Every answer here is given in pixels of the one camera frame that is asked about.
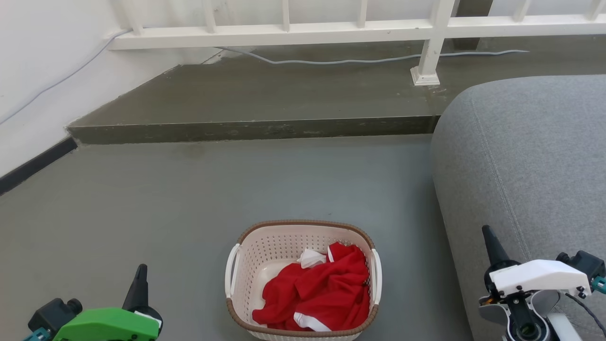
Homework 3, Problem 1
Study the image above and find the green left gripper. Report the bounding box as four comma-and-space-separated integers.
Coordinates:
52, 264, 164, 341

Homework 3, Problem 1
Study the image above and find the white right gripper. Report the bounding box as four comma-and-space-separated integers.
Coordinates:
482, 225, 592, 298

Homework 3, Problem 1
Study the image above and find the cream perforated plastic laundry basket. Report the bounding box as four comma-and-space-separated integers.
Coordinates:
224, 220, 382, 341

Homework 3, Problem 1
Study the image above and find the grey fabric sofa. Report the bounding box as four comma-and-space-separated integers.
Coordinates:
431, 75, 606, 341

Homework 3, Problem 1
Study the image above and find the red garment with white trim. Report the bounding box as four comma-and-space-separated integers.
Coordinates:
252, 242, 371, 332

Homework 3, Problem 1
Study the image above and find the white metal railing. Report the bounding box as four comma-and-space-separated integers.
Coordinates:
108, 0, 606, 86

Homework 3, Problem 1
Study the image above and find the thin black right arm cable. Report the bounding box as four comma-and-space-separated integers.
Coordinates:
565, 292, 606, 336

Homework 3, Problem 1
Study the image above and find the black wall baseboard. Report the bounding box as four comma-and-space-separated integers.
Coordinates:
0, 137, 78, 196

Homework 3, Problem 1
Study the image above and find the dark post behind railing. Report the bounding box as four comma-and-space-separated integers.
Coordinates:
452, 0, 494, 51

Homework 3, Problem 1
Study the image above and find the long grey floor cable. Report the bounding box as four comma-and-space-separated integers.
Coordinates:
0, 28, 530, 126

